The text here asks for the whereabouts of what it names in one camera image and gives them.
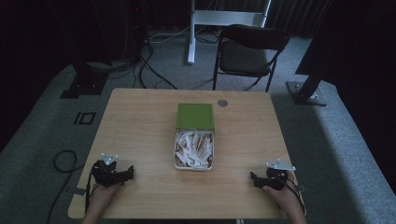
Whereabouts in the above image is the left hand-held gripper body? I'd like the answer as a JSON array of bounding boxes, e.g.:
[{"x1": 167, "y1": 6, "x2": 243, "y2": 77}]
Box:
[{"x1": 91, "y1": 152, "x2": 126, "y2": 189}]

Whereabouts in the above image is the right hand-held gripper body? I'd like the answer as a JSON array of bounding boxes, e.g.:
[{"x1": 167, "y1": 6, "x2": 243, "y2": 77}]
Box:
[{"x1": 261, "y1": 159, "x2": 297, "y2": 191}]

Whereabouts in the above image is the person's right hand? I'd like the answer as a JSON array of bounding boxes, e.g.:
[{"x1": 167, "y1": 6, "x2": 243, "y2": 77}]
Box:
[{"x1": 262, "y1": 170, "x2": 303, "y2": 213}]

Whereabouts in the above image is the person's left hand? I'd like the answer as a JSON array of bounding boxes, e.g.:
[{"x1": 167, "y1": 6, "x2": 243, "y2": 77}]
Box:
[{"x1": 88, "y1": 182, "x2": 123, "y2": 213}]

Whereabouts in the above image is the metal tin box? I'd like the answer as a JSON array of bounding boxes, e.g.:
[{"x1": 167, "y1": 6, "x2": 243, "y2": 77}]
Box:
[{"x1": 173, "y1": 126, "x2": 216, "y2": 172}]

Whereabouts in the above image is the pile of white paper packets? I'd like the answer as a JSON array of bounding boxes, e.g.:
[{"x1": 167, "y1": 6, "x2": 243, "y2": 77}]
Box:
[{"x1": 175, "y1": 129, "x2": 214, "y2": 169}]

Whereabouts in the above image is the green box lid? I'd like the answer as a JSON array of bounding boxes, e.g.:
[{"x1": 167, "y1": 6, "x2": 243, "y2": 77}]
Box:
[{"x1": 176, "y1": 103, "x2": 216, "y2": 131}]

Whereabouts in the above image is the black stand with bolted base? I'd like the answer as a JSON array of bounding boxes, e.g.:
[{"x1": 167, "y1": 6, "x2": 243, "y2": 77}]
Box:
[{"x1": 285, "y1": 69, "x2": 328, "y2": 107}]

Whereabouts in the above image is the black stand with square base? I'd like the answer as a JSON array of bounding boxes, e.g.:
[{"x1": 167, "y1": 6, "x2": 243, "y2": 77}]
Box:
[{"x1": 60, "y1": 59, "x2": 109, "y2": 100}]

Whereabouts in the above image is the black folding chair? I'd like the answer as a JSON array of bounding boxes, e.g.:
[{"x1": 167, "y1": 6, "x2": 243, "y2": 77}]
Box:
[{"x1": 212, "y1": 23, "x2": 290, "y2": 93}]

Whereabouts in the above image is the black computer tower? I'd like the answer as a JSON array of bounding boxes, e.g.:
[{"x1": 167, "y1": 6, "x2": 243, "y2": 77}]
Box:
[{"x1": 122, "y1": 0, "x2": 149, "y2": 61}]

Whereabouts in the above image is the dark curtain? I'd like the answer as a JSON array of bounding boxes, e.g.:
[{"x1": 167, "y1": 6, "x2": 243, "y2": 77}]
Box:
[{"x1": 267, "y1": 0, "x2": 332, "y2": 39}]

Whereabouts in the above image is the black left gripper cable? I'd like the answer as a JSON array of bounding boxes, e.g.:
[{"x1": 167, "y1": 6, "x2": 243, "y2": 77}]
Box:
[{"x1": 84, "y1": 170, "x2": 95, "y2": 216}]

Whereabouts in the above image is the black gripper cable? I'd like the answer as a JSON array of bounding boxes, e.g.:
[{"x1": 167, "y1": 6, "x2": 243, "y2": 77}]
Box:
[
  {"x1": 275, "y1": 172, "x2": 307, "y2": 217},
  {"x1": 84, "y1": 170, "x2": 95, "y2": 216}
]

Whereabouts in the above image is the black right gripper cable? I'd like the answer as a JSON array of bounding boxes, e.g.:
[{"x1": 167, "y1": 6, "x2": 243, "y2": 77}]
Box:
[{"x1": 275, "y1": 172, "x2": 307, "y2": 217}]

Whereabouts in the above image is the black floor cable loop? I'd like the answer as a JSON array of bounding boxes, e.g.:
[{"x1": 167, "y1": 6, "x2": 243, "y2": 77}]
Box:
[{"x1": 46, "y1": 149, "x2": 86, "y2": 224}]

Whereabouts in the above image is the black cable bundle on floor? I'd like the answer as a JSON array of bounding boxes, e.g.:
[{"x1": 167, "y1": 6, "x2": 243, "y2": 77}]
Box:
[{"x1": 87, "y1": 43, "x2": 179, "y2": 91}]

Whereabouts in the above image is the white floor cable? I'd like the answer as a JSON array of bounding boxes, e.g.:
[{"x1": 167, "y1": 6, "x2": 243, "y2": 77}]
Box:
[{"x1": 148, "y1": 25, "x2": 191, "y2": 45}]

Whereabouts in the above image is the white metal desk frame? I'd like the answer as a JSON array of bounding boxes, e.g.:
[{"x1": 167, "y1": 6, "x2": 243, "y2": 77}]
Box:
[{"x1": 186, "y1": 0, "x2": 273, "y2": 65}]

